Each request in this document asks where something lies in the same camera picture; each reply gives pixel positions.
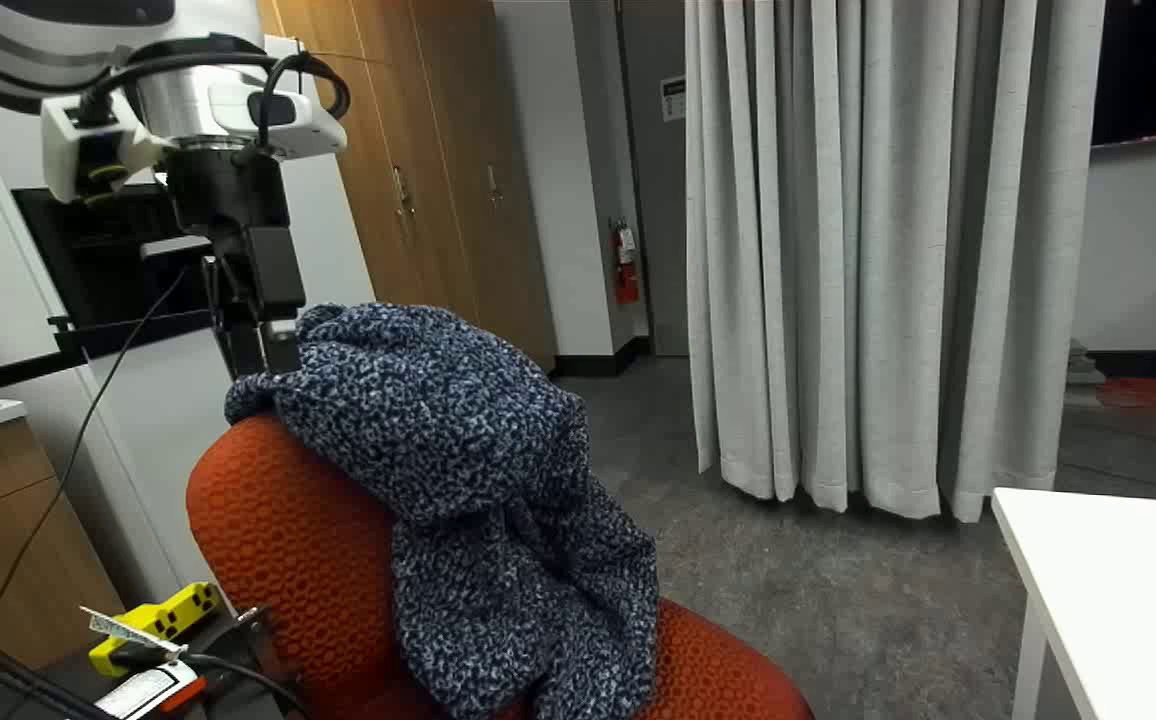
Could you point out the yellow plug connector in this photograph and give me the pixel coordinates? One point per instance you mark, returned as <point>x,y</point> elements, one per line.
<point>158,623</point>

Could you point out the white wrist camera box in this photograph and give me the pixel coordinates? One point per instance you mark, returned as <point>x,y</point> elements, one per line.
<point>80,145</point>

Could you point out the white wall thermostat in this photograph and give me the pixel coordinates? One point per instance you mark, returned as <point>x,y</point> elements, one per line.
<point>672,96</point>

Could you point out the red fire extinguisher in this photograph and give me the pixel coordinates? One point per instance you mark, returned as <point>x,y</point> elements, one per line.
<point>627,274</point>

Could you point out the tall wooden cabinet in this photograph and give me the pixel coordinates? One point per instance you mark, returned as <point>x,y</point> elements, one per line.
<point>430,145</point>

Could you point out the black mount bar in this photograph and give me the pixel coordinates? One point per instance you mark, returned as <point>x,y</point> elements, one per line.
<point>70,342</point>

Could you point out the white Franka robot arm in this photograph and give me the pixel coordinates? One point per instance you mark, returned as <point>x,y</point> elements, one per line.
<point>18,43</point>

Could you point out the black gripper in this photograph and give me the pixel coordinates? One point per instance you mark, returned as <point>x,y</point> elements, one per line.
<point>238,215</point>

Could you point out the white and red tool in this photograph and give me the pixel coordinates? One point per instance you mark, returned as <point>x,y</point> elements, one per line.
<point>149,690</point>

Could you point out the white table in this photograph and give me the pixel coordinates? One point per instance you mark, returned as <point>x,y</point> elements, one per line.
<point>1121,602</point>

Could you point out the black white patterned fabric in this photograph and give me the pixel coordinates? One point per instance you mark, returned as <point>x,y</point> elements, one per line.
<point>470,467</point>

